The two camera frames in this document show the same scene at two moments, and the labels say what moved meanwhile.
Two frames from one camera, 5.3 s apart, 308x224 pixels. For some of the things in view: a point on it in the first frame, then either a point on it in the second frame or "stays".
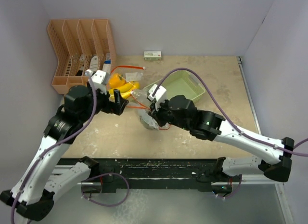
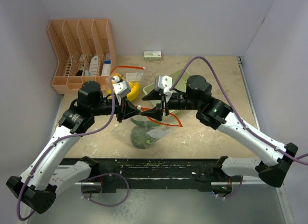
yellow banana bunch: [125, 90] stays
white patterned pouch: [94, 63] stays
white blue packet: [107, 65] stays
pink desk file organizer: [79, 45] stays
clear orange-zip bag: [141, 97] -> [143, 131]
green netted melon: [147, 120] -> [140, 138]
